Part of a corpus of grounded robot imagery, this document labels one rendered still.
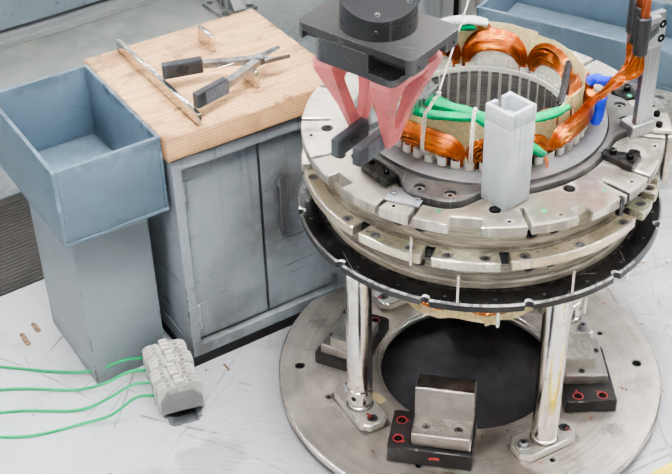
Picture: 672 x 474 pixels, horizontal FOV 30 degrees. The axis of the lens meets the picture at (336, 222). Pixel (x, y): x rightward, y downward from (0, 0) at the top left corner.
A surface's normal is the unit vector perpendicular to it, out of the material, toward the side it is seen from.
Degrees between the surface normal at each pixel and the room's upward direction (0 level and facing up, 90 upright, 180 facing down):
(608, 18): 90
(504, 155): 90
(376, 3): 91
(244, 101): 0
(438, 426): 0
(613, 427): 0
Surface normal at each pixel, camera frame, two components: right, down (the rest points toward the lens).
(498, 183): -0.76, 0.40
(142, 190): 0.54, 0.49
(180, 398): 0.33, 0.55
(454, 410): -0.19, 0.58
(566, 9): -0.51, 0.52
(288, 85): -0.02, -0.80
